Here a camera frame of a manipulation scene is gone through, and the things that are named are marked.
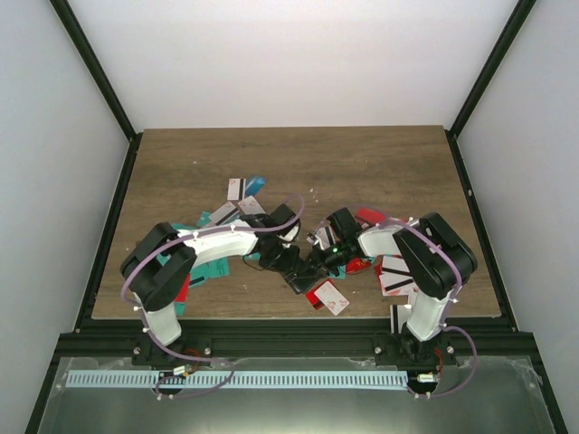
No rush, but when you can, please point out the red VIP card gold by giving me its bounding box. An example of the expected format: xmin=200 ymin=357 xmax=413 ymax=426
xmin=345 ymin=258 xmax=375 ymax=275

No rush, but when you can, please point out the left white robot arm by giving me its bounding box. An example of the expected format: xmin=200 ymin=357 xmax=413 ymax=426
xmin=119 ymin=204 xmax=302 ymax=365

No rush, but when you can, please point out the white card magnetic stripe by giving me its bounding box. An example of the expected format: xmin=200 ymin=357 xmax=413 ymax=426
xmin=227 ymin=178 xmax=246 ymax=201

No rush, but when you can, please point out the white floral card on red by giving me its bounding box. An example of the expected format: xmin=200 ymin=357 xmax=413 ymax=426
xmin=314 ymin=279 xmax=349 ymax=316

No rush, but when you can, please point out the light blue slotted rail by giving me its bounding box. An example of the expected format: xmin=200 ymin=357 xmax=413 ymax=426
xmin=66 ymin=370 xmax=408 ymax=391

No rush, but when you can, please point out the blue card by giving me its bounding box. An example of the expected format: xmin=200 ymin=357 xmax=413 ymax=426
xmin=244 ymin=175 xmax=267 ymax=196

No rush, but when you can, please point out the white striped card front right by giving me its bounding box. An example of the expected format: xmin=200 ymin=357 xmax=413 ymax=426
xmin=377 ymin=255 xmax=414 ymax=297

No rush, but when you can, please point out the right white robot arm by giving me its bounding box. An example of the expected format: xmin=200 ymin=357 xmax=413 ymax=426
xmin=292 ymin=208 xmax=478 ymax=364

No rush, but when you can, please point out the red card top right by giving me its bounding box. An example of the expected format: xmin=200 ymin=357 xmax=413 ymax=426
xmin=355 ymin=207 xmax=388 ymax=226

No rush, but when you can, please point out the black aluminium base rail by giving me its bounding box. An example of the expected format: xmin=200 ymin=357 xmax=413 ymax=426
xmin=55 ymin=318 xmax=536 ymax=358

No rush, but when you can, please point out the black leather card holder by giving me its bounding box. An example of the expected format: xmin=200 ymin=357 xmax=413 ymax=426
xmin=284 ymin=272 xmax=322 ymax=295

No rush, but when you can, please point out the teal VIP card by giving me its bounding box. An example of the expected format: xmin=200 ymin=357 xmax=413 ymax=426
xmin=189 ymin=259 xmax=230 ymax=288

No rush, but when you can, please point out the white floral card left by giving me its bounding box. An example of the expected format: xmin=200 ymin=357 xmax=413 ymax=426
xmin=238 ymin=195 xmax=265 ymax=215

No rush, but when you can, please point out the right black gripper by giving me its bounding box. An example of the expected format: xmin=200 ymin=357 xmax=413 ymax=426
xmin=299 ymin=242 xmax=352 ymax=282

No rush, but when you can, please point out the red card front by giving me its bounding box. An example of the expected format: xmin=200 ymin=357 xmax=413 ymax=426
xmin=305 ymin=290 xmax=325 ymax=310

